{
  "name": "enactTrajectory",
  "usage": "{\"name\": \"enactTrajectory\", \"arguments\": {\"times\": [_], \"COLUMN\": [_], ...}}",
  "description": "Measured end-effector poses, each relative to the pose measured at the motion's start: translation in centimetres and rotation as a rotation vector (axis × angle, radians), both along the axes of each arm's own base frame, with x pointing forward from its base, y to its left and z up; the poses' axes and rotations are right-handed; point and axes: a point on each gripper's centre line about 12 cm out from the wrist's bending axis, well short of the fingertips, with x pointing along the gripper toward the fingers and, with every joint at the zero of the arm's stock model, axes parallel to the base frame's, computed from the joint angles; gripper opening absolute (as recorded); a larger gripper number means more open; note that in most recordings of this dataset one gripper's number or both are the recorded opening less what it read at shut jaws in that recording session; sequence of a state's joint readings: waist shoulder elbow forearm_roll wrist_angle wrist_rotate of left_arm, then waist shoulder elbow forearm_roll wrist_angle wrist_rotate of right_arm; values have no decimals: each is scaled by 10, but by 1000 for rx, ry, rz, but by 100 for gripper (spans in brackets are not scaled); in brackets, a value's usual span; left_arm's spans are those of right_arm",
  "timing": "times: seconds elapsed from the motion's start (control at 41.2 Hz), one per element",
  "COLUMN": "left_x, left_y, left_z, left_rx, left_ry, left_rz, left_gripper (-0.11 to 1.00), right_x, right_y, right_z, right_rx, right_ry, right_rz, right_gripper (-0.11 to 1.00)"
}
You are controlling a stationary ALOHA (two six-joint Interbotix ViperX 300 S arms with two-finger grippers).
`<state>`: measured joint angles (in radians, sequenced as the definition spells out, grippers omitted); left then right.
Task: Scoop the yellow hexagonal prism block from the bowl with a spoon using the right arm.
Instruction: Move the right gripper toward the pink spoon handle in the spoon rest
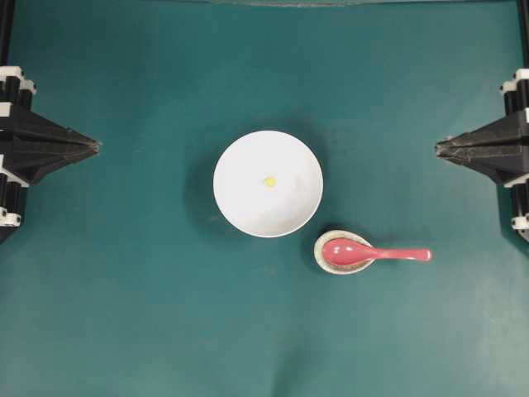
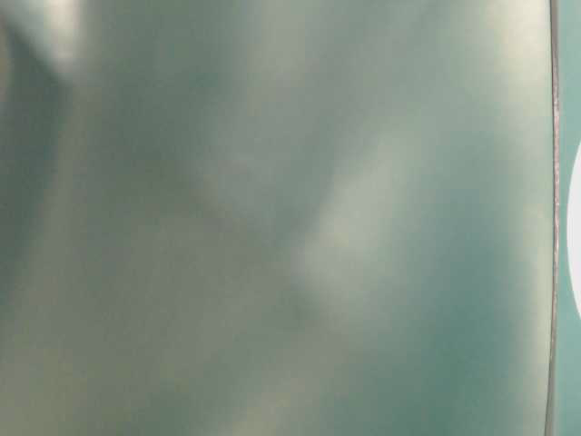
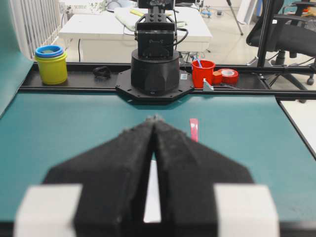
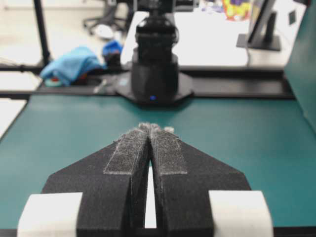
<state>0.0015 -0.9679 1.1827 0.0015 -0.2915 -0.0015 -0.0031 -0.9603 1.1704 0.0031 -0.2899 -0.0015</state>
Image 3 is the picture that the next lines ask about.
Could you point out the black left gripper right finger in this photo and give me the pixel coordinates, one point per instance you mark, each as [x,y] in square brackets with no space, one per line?
[187,171]

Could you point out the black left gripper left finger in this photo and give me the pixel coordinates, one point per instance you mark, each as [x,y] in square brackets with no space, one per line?
[114,178]

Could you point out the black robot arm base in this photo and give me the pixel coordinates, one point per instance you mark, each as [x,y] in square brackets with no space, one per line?
[155,74]

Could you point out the red tape strip on table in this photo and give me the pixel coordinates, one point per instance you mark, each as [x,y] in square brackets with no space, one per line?
[194,128]

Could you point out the red tape roll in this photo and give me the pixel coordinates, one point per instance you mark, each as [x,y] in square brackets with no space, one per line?
[226,76]

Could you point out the red plastic cup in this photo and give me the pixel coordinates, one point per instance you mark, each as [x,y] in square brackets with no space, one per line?
[198,74]

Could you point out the blue stick in cup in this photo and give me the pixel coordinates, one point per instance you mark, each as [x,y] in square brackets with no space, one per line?
[199,62]

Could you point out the yellow-green stacked cups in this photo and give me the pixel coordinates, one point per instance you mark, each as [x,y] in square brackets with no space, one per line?
[52,65]

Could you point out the white desk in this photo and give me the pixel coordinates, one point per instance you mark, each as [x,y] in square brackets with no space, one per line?
[104,39]

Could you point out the black office chair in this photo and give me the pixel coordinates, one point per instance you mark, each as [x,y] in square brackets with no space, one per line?
[276,33]

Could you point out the small metal bracket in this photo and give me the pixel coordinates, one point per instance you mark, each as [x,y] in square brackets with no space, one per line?
[207,87]

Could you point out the black cable clip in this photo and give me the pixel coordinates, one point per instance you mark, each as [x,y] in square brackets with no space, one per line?
[102,72]

